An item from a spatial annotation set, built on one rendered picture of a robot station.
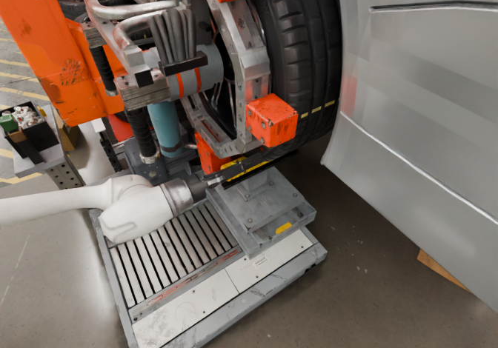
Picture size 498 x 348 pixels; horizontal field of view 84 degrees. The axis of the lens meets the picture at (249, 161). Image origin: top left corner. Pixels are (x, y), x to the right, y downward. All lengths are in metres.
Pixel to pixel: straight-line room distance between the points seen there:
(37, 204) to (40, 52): 0.57
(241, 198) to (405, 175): 0.83
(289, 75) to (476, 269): 0.45
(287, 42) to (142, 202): 0.47
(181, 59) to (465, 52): 0.43
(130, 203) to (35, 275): 0.96
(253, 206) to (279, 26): 0.81
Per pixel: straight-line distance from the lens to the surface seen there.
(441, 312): 1.48
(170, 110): 0.96
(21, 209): 0.78
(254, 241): 1.22
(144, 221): 0.70
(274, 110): 0.58
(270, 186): 1.27
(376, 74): 0.50
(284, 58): 0.59
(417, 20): 0.45
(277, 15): 0.59
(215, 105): 1.05
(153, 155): 0.68
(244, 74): 0.57
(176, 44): 0.57
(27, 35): 1.17
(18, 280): 1.64
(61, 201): 0.82
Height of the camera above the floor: 1.22
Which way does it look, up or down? 46 degrees down
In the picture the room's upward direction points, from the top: straight up
